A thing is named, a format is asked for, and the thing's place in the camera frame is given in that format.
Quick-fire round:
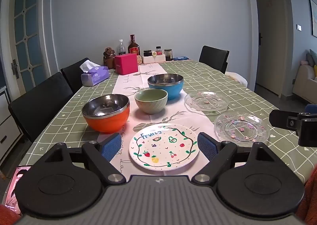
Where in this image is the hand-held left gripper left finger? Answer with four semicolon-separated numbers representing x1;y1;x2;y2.
44;133;127;186

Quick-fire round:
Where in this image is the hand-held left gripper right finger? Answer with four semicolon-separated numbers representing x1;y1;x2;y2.
191;132;276;185

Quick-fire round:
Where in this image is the orange steel-lined bowl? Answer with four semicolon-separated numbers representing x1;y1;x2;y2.
82;94;131;133

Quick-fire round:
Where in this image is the clear glass flower plate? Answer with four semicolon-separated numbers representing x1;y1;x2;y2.
214;112;270;144
184;91;229;112

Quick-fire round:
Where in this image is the white fruit-print plate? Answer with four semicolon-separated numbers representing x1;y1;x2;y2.
129;124;199;168

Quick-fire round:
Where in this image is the green ceramic bowl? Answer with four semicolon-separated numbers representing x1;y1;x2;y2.
134;89;168;114

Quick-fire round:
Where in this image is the blue steel-lined bowl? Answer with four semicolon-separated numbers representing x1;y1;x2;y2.
148;74;184;101

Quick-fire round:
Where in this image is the beige sofa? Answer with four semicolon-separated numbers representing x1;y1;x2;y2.
292;49;317;104

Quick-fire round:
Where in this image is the white chair cushion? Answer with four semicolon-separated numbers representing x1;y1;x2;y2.
224;71;248;88

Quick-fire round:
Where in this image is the green checked tablecloth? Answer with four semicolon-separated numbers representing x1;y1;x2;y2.
25;59;317;184

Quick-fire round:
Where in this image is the purple tissue box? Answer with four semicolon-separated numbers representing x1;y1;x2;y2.
80;61;110;86

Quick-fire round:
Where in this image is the black dining chair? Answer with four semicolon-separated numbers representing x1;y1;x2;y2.
199;46;230;74
61;58;90;94
8;72;73;142

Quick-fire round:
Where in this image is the pink cardboard box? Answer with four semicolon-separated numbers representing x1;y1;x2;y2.
114;54;138;75

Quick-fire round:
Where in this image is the plain interior door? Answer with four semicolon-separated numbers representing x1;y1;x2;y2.
255;0;285;97

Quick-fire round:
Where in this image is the pink deer-print table runner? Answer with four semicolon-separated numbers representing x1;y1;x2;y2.
109;63;218;173

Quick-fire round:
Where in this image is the brown figurine pot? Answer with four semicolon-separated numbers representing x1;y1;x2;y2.
103;47;116;70

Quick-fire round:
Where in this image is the white rectangular box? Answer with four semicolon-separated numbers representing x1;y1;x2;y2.
142;54;166;64

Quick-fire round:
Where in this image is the clear water bottle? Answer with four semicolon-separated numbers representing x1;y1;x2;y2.
117;39;126;55

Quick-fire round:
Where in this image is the smartphone with lit screen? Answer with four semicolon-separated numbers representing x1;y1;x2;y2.
2;166;32;215

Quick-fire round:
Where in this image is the brown liquor bottle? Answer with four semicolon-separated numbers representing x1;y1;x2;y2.
128;34;140;56

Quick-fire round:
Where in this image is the white cabinet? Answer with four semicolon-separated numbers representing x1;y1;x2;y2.
0;86;25;153

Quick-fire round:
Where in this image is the glass-paned door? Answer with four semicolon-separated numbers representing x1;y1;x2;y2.
0;0;41;97

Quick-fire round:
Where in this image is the framed wall picture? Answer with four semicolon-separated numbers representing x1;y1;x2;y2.
309;0;317;38

